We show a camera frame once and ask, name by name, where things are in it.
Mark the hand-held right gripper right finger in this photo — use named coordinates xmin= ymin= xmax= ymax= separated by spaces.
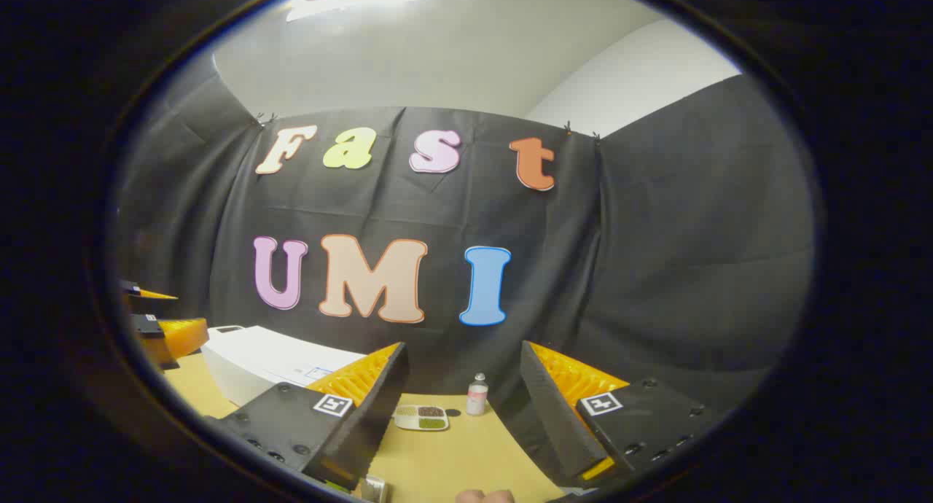
xmin=519 ymin=340 xmax=722 ymax=489

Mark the white microwave oven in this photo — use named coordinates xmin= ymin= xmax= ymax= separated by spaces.
xmin=200 ymin=325 xmax=365 ymax=408

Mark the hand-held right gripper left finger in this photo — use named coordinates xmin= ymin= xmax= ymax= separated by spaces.
xmin=208 ymin=341 xmax=410 ymax=491

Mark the small bottle with pink label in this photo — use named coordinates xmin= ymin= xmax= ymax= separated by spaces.
xmin=466 ymin=373 xmax=489 ymax=416

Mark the black backdrop cloth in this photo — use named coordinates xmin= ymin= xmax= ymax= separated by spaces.
xmin=113 ymin=73 xmax=816 ymax=416

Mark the white divided seasoning dish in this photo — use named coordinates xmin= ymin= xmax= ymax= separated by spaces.
xmin=394 ymin=405 xmax=449 ymax=432

